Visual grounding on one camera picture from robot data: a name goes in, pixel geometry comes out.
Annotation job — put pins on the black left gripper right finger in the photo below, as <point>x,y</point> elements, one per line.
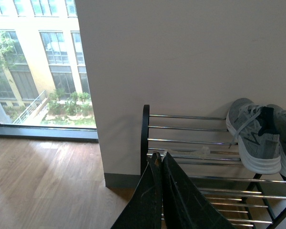
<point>184,206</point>

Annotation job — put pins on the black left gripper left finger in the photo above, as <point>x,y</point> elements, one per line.
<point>144,210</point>

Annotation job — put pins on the black metal shoe rack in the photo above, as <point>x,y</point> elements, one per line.
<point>208,154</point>

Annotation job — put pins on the dark window frame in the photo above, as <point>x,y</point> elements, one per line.
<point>49,133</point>

